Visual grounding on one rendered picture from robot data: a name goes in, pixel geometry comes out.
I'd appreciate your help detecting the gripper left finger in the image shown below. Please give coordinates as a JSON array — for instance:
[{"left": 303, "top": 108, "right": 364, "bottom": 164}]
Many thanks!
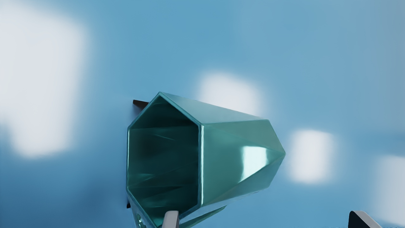
[{"left": 162, "top": 211, "right": 180, "bottom": 228}]

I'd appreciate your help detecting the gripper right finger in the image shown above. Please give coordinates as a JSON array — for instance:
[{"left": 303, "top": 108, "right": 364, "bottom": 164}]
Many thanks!
[{"left": 348, "top": 210, "right": 383, "bottom": 228}]

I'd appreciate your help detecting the teal faceted mug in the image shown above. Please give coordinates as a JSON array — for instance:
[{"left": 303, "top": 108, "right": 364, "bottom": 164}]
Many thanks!
[{"left": 126, "top": 92, "right": 286, "bottom": 228}]

